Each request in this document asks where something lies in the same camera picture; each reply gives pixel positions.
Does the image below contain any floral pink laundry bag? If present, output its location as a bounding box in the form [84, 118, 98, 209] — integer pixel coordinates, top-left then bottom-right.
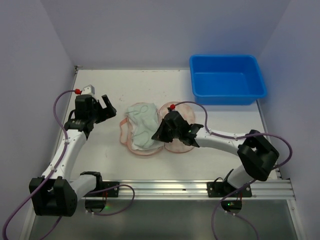
[119, 101, 196, 156]

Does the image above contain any white bra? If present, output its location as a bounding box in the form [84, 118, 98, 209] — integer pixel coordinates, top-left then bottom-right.
[125, 102, 163, 151]

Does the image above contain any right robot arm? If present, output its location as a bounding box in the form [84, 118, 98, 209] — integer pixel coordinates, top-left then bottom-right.
[151, 110, 279, 189]

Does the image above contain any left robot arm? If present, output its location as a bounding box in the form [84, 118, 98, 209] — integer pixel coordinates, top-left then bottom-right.
[29, 94, 117, 217]

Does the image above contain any blue plastic bin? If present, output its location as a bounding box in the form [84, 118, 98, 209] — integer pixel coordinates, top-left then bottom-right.
[189, 54, 267, 106]

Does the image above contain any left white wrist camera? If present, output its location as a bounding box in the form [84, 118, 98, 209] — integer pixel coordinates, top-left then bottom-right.
[81, 84, 95, 95]

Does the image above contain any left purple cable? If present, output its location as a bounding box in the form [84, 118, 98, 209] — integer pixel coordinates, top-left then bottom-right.
[0, 88, 83, 240]

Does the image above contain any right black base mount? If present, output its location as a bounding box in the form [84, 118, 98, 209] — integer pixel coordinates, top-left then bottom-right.
[206, 177, 253, 214]

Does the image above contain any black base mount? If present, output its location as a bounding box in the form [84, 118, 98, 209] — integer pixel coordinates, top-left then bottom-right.
[206, 177, 253, 214]
[84, 181, 120, 213]

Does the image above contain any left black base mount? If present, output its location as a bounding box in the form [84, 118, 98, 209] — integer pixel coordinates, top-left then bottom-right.
[84, 181, 120, 213]

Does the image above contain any aluminium mounting rail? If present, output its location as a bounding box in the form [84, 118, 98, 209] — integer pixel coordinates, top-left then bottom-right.
[74, 178, 296, 201]

